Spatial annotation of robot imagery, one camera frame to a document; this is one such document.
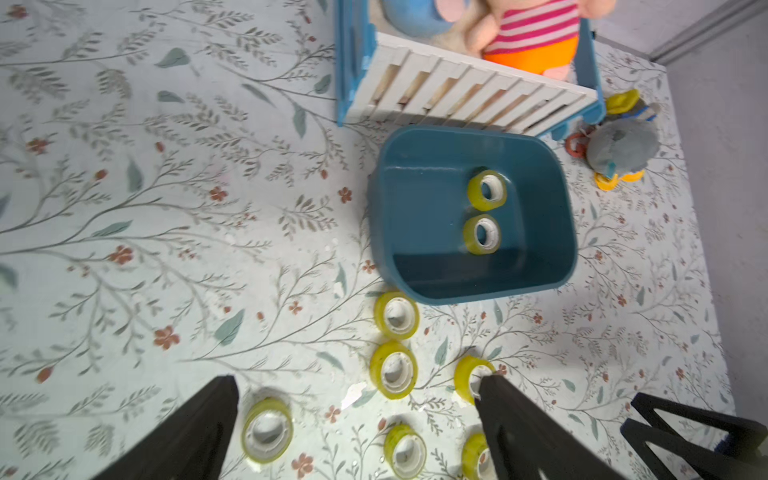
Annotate grey plush keychain toy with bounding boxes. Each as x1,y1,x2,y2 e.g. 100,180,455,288
564,89,660,192

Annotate teal plastic storage box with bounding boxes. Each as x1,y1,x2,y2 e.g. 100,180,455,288
368,126,577,305

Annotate white blue toy crib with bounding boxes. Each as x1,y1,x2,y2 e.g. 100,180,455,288
334,1,606,140

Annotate tape roll nearest box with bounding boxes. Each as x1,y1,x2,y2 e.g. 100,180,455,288
374,291,420,340

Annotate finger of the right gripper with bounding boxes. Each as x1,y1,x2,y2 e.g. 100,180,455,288
631,393,767,447
620,419,756,480

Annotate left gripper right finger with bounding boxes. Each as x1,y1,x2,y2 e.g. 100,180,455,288
475,375,622,479

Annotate plush doll orange shorts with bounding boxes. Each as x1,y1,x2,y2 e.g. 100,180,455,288
466,0,616,81

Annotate plush doll blue shorts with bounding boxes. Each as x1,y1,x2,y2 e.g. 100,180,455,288
381,0,470,38

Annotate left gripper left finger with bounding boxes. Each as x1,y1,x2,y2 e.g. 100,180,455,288
96,375,239,479

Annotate tape roll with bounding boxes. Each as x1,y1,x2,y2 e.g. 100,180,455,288
461,433,497,480
463,214,501,255
241,397,294,464
467,170,507,212
370,341,418,400
454,356,496,405
384,424,427,479

